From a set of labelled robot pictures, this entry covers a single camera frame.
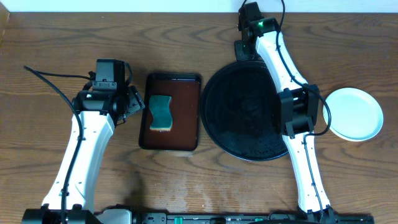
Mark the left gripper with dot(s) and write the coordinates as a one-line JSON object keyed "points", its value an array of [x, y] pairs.
{"points": [[135, 101]]}

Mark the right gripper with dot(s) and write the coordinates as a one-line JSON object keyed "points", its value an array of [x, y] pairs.
{"points": [[240, 53]]}

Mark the green yellow sponge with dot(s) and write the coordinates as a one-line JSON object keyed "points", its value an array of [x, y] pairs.
{"points": [[159, 106]]}

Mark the rectangular brown water tray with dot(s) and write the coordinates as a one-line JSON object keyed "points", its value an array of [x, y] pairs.
{"points": [[184, 92]]}

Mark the light green plate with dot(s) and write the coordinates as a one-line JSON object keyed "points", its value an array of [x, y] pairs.
{"points": [[347, 96]]}

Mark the light blue front plate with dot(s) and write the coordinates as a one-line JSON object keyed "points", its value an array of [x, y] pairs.
{"points": [[356, 122]]}

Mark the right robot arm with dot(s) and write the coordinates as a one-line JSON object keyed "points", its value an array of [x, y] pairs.
{"points": [[296, 112]]}

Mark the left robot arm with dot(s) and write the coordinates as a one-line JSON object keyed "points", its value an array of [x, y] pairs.
{"points": [[71, 198]]}

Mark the round black tray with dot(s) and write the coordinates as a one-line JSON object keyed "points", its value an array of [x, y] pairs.
{"points": [[236, 112]]}

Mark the cardboard box corner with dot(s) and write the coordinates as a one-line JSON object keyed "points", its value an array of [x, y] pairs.
{"points": [[4, 19]]}

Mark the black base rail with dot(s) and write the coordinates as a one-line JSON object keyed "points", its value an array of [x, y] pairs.
{"points": [[276, 217]]}

